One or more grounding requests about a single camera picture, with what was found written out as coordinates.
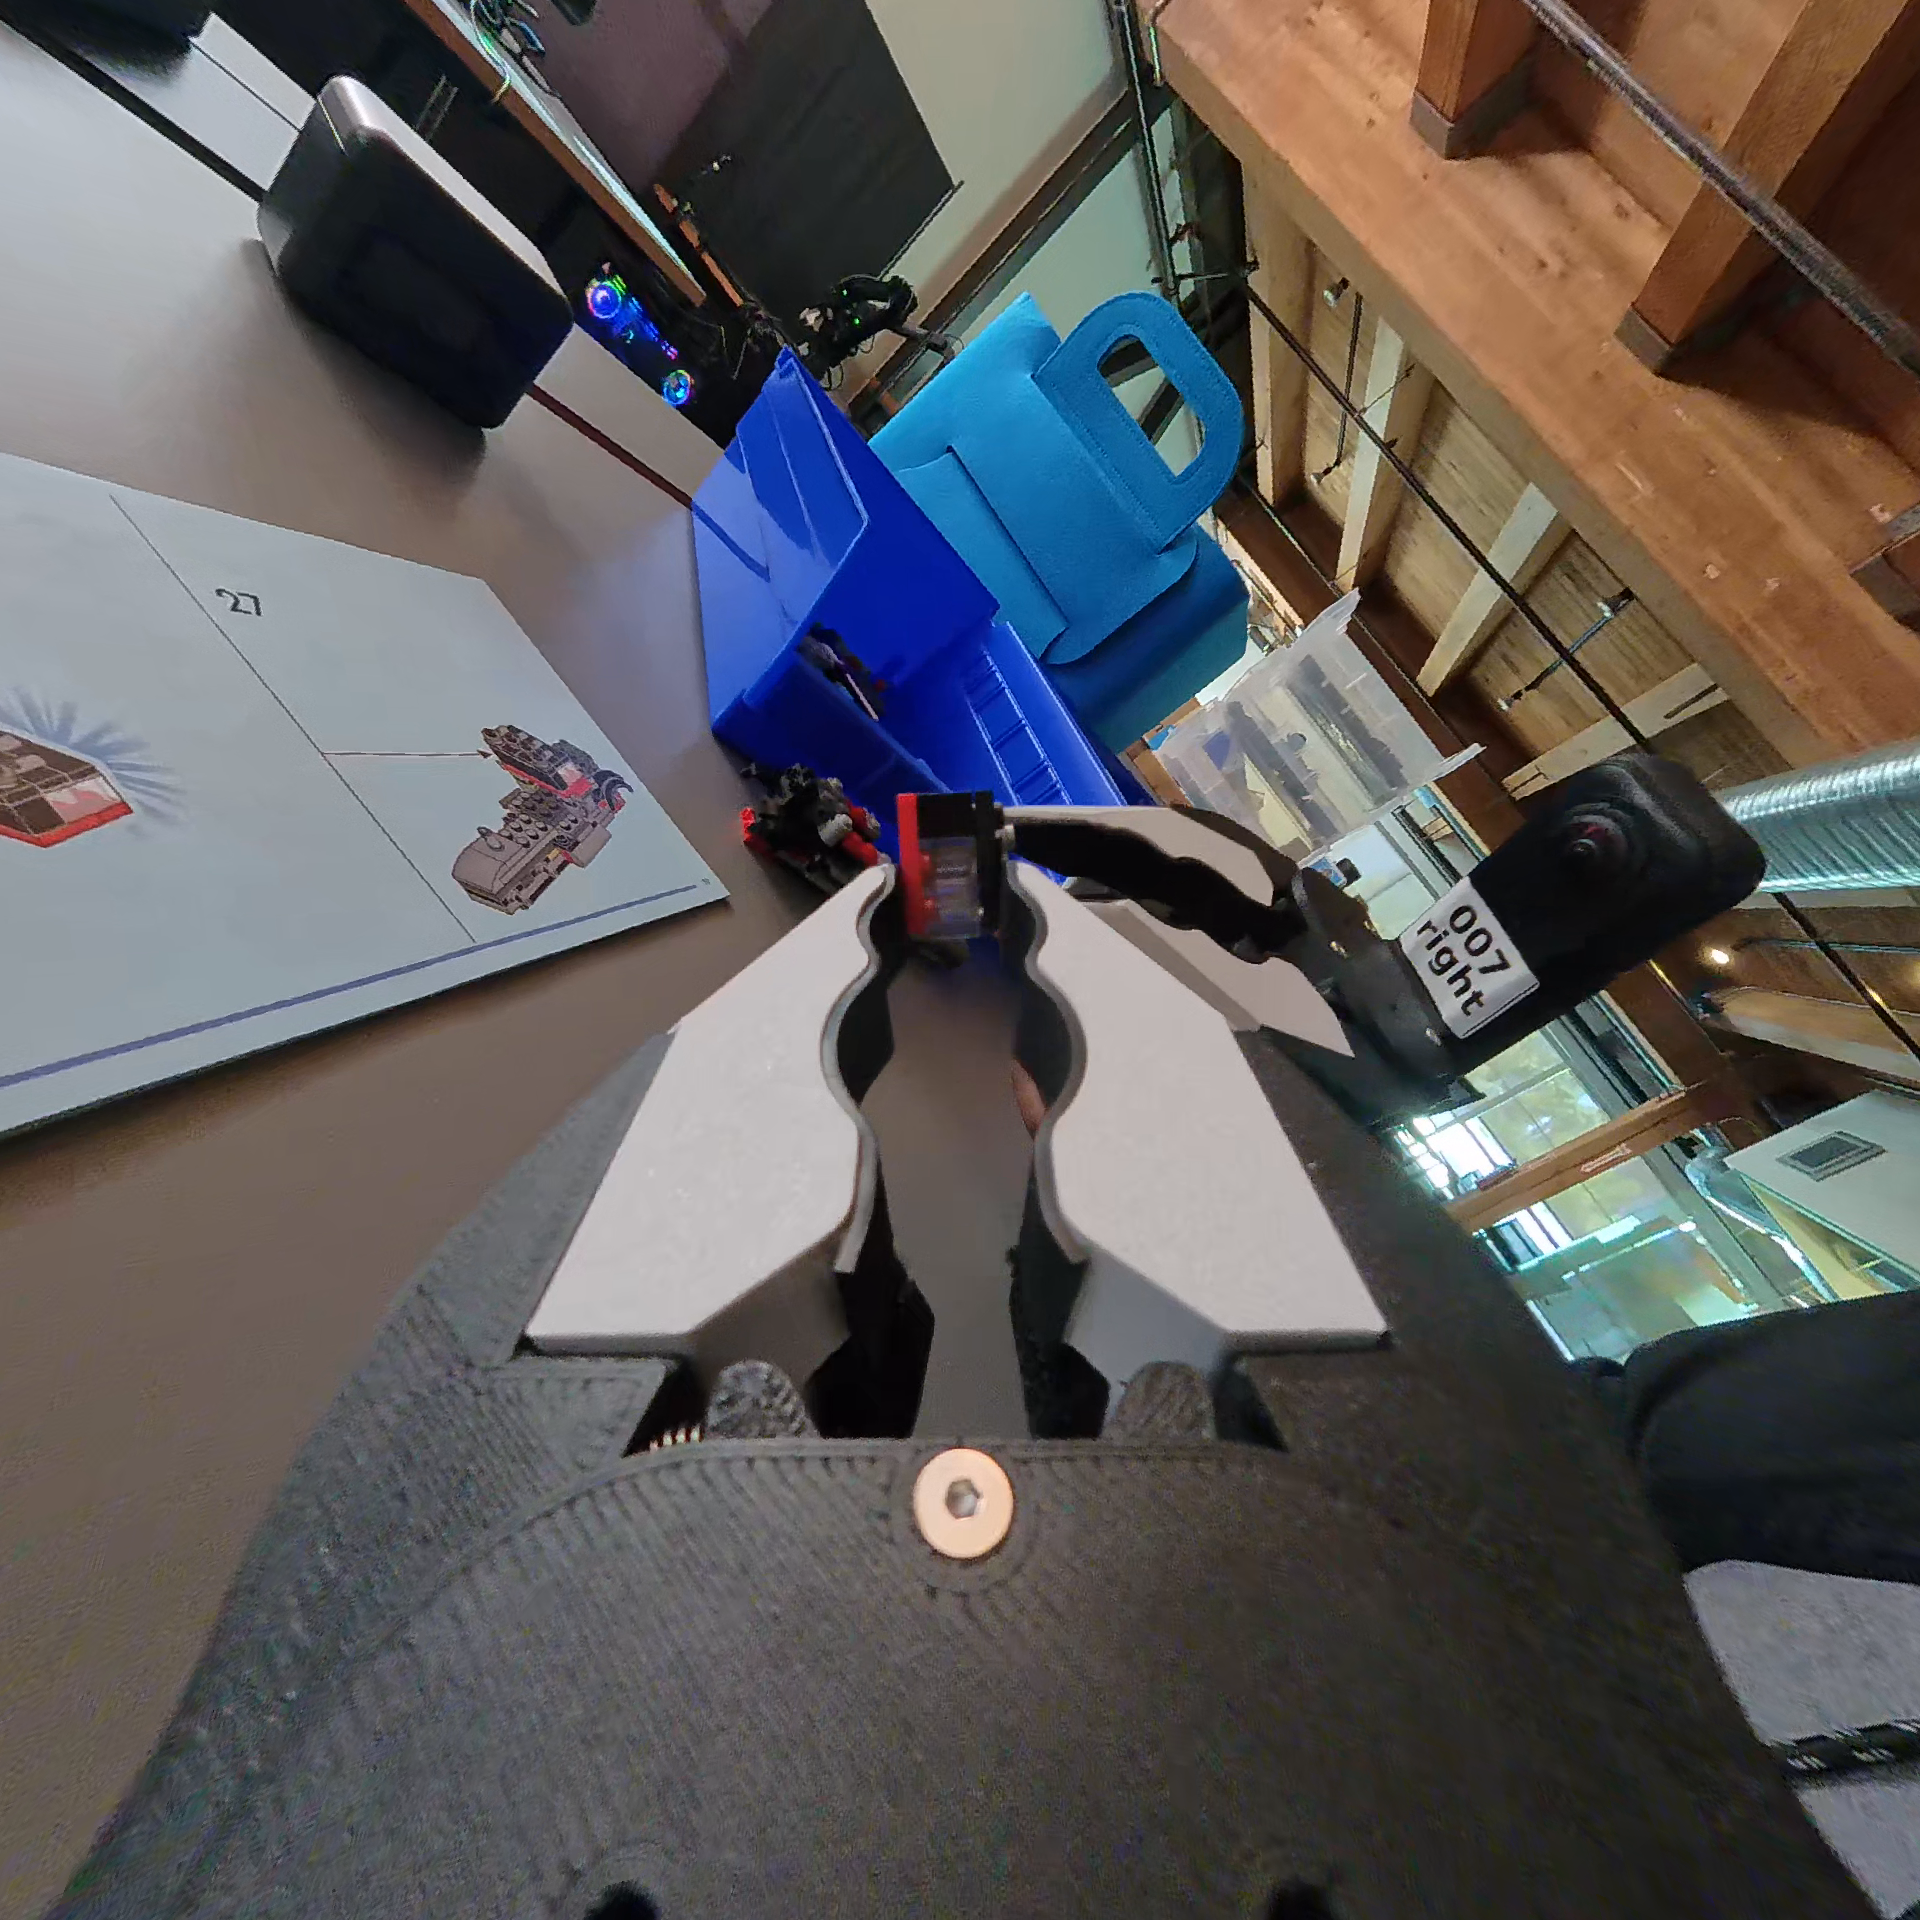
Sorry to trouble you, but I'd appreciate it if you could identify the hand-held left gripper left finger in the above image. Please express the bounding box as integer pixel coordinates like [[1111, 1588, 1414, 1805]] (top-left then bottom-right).
[[526, 861, 904, 1404]]

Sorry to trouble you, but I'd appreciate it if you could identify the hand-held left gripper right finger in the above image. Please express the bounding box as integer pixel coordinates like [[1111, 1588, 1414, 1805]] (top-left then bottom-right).
[[997, 861, 1391, 1426]]

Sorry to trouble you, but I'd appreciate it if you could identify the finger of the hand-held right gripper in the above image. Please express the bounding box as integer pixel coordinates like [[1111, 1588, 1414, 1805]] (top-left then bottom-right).
[[1067, 895, 1359, 1055], [1001, 804, 1304, 962]]

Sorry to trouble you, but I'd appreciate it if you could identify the blue plastic bin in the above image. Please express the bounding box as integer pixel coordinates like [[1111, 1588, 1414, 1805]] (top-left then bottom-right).
[[690, 347, 1002, 751], [878, 614, 1161, 874]]

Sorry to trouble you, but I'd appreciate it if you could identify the small black red brick assembly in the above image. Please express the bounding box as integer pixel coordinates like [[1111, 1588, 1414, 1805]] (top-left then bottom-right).
[[895, 790, 1007, 970]]

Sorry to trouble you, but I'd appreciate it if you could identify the person's right forearm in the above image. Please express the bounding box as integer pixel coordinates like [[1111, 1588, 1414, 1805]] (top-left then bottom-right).
[[1591, 1297, 1920, 1583]]

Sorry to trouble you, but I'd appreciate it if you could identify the clear plastic storage box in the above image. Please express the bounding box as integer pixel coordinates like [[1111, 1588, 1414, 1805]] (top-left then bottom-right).
[[1146, 593, 1487, 903]]

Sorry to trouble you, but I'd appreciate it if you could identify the grey black toy brick model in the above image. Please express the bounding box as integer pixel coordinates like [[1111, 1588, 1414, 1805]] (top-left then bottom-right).
[[738, 765, 886, 874]]

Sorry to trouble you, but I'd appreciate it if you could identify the blue felt bag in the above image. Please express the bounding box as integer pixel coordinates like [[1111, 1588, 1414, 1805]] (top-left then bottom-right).
[[871, 289, 1254, 751]]

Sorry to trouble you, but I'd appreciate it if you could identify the light blue instruction booklet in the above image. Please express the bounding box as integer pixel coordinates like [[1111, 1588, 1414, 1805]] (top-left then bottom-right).
[[0, 451, 730, 1139]]

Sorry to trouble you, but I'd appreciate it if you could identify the black device with green light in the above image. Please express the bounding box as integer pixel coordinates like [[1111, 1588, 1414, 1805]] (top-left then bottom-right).
[[794, 269, 922, 362]]

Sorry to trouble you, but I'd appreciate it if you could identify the computer case with glowing fans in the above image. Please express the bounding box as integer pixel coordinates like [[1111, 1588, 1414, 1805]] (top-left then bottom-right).
[[576, 255, 706, 413]]

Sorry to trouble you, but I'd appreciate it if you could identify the large black screen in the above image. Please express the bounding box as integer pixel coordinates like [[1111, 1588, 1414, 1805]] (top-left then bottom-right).
[[659, 0, 961, 278]]

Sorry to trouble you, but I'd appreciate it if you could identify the black power bank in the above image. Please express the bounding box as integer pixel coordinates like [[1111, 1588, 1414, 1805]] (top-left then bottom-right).
[[258, 75, 576, 433]]

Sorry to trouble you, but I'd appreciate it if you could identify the silver spiral air duct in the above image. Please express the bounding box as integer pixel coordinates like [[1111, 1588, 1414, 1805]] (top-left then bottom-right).
[[1717, 739, 1920, 899]]

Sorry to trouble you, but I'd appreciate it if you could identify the black braided cord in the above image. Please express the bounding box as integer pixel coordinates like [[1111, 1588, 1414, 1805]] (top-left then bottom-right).
[[1775, 1717, 1920, 1782]]

